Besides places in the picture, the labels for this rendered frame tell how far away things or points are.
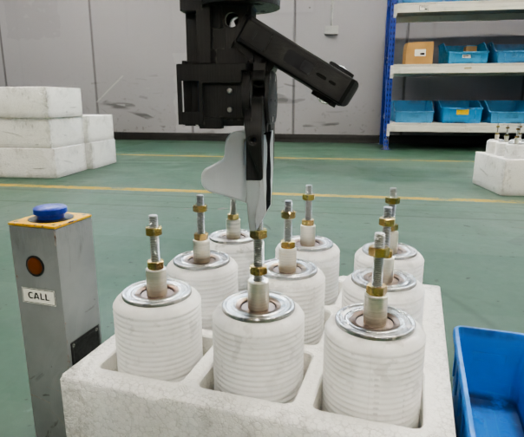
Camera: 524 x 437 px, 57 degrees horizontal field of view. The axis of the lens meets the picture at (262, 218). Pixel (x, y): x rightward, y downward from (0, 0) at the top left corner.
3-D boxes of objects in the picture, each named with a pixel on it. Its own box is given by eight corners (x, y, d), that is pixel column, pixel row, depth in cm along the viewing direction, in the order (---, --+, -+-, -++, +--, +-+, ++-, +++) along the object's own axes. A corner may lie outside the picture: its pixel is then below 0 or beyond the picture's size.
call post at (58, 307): (78, 455, 64) (54, 230, 57) (35, 444, 66) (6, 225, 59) (109, 422, 71) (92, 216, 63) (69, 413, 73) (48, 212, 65)
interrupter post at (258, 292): (258, 303, 52) (258, 273, 51) (274, 309, 50) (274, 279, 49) (241, 309, 50) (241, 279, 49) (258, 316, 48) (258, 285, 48)
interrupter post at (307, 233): (318, 245, 72) (319, 225, 71) (308, 249, 70) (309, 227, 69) (306, 243, 73) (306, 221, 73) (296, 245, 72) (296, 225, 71)
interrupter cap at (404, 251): (374, 264, 64) (375, 258, 64) (354, 247, 71) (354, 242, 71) (427, 260, 65) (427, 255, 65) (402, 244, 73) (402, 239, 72)
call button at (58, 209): (53, 226, 59) (51, 210, 58) (26, 224, 60) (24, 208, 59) (75, 218, 62) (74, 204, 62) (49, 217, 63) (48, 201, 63)
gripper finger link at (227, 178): (205, 228, 47) (206, 132, 46) (265, 231, 46) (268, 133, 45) (196, 232, 44) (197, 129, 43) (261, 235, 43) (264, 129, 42)
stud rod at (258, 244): (265, 286, 50) (265, 215, 48) (260, 290, 49) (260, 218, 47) (256, 285, 50) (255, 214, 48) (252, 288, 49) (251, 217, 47)
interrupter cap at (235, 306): (257, 290, 55) (257, 283, 55) (310, 309, 50) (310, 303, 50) (206, 309, 50) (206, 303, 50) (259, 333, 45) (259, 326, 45)
